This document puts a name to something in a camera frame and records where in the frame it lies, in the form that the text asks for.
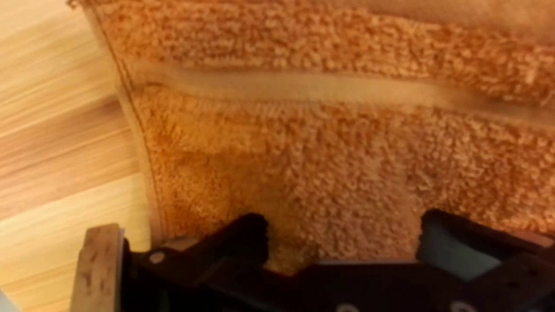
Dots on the orange terry towel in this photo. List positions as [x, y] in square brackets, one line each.
[339, 120]

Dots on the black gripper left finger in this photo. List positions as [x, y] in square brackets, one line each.
[241, 243]

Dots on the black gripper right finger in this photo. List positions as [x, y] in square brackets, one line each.
[456, 246]

